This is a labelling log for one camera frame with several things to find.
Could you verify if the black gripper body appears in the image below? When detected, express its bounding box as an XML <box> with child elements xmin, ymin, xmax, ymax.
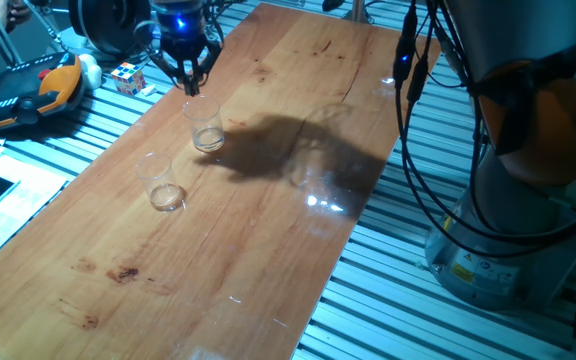
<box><xmin>152</xmin><ymin>0</ymin><xmax>211</xmax><ymax>59</ymax></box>

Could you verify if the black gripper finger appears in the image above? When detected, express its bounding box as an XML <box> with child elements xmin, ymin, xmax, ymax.
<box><xmin>147</xmin><ymin>46</ymin><xmax>193</xmax><ymax>97</ymax></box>
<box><xmin>192</xmin><ymin>41</ymin><xmax>224</xmax><ymax>97</ymax></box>

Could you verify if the glass dropper with red bulb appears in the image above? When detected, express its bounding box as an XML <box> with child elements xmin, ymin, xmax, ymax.
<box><xmin>186</xmin><ymin>82</ymin><xmax>199</xmax><ymax>115</ymax></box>

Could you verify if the person hand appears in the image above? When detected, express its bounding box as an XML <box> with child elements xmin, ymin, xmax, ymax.
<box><xmin>0</xmin><ymin>0</ymin><xmax>33</xmax><ymax>44</ymax></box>

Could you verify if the colourful puzzle cube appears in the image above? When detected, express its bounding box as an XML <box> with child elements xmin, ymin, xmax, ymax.
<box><xmin>110</xmin><ymin>61</ymin><xmax>147</xmax><ymax>97</ymax></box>

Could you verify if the black round spool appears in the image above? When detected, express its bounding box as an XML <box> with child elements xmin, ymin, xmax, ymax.
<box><xmin>67</xmin><ymin>0</ymin><xmax>152</xmax><ymax>56</ymax></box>

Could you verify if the clear glass beaker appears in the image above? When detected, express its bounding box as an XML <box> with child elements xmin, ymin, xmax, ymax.
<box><xmin>134</xmin><ymin>152</ymin><xmax>188</xmax><ymax>214</ymax></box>
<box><xmin>182</xmin><ymin>94</ymin><xmax>227</xmax><ymax>154</ymax></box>

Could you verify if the thin metal tripod leg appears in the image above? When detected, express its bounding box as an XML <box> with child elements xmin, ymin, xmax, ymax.
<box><xmin>22</xmin><ymin>0</ymin><xmax>68</xmax><ymax>50</ymax></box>

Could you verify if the orange black teach pendant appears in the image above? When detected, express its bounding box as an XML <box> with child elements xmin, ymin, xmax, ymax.
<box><xmin>0</xmin><ymin>51</ymin><xmax>87</xmax><ymax>133</ymax></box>

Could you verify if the upright stand pole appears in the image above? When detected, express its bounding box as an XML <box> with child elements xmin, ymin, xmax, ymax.
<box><xmin>342</xmin><ymin>0</ymin><xmax>375</xmax><ymax>25</ymax></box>

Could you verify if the white printed paper sheet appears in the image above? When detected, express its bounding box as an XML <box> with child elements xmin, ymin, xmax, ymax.
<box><xmin>0</xmin><ymin>154</ymin><xmax>72</xmax><ymax>276</ymax></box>

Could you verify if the wooden board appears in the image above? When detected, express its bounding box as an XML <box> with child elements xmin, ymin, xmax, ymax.
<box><xmin>0</xmin><ymin>2</ymin><xmax>442</xmax><ymax>360</ymax></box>

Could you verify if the black cable with lit plug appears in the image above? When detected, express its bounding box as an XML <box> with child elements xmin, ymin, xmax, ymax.
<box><xmin>392</xmin><ymin>0</ymin><xmax>576</xmax><ymax>259</ymax></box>

